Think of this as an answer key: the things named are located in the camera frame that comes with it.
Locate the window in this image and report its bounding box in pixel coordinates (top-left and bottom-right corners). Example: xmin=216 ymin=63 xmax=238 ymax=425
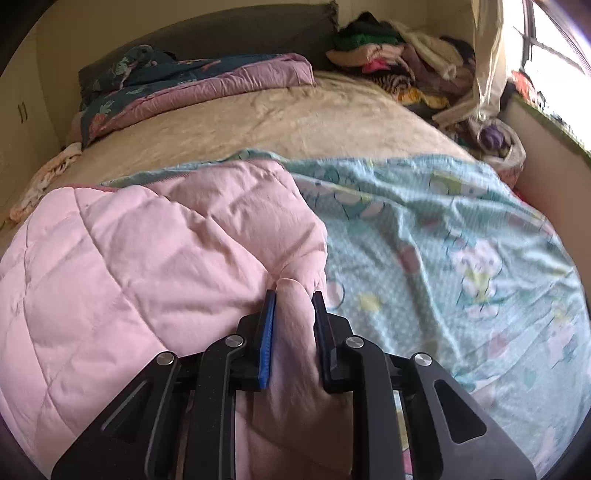
xmin=501 ymin=0 xmax=591 ymax=155

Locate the bed with beige sheet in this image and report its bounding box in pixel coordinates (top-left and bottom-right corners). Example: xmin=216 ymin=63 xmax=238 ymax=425
xmin=0 ymin=69 xmax=478 ymax=259

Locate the white bag with purple cloth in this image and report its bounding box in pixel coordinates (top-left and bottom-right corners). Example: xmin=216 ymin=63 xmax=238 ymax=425
xmin=455 ymin=117 xmax=528 ymax=182

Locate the pile of mixed clothes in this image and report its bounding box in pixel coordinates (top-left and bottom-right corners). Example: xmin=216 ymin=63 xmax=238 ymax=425
xmin=325 ymin=11 xmax=477 ymax=126

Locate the white wardrobe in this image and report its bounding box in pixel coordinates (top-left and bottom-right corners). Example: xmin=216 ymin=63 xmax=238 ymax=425
xmin=0 ymin=28 xmax=62 ymax=185

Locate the dark floral quilt mauve backing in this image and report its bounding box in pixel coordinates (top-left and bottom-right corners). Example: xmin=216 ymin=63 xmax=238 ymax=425
xmin=78 ymin=45 xmax=318 ymax=148

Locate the orange and white cloth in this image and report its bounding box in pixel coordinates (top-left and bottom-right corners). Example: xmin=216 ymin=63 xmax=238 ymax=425
xmin=9 ymin=142 xmax=85 ymax=223

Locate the dark grey headboard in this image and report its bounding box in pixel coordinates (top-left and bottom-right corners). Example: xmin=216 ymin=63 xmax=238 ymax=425
xmin=78 ymin=0 xmax=341 ymax=93

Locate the cream curtain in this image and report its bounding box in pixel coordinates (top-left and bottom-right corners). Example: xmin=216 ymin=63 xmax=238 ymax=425
xmin=471 ymin=0 xmax=517 ymax=121

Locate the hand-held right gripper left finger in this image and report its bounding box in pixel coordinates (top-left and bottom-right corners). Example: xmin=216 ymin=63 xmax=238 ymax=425
xmin=51 ymin=290 xmax=278 ymax=480

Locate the pink teal cartoon print quilt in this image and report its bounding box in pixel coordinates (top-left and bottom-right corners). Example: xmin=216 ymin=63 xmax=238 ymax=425
xmin=0 ymin=148 xmax=591 ymax=480

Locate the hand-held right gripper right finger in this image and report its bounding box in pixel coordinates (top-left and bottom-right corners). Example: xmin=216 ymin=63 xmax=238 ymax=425
xmin=311 ymin=291 xmax=539 ymax=480

